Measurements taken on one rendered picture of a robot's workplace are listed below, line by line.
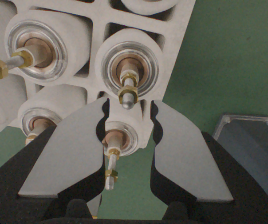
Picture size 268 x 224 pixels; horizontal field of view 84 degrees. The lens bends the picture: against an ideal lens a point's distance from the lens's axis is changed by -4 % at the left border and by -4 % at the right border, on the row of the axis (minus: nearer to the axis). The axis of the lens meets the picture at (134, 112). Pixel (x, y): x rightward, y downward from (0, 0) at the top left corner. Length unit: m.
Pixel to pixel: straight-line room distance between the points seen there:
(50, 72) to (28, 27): 0.05
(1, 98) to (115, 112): 0.19
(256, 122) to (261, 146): 0.14
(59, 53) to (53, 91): 0.09
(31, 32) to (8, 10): 0.12
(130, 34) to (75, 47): 0.07
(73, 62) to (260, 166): 0.47
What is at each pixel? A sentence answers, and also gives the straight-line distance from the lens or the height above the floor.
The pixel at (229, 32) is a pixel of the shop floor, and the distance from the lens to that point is 0.52.
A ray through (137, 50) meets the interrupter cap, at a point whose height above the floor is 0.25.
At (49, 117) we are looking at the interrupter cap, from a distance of 0.27.
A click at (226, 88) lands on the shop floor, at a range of 0.57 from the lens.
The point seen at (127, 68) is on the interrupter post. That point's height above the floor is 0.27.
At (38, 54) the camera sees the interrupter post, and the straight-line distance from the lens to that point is 0.22.
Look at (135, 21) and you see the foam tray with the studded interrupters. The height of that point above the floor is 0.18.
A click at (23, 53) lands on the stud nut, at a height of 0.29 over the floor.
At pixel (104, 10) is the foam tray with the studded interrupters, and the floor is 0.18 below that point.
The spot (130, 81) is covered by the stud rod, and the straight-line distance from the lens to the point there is 0.16.
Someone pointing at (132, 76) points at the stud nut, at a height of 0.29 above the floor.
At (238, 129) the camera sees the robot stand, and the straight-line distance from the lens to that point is 0.59.
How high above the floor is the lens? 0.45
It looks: 59 degrees down
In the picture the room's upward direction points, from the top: 179 degrees clockwise
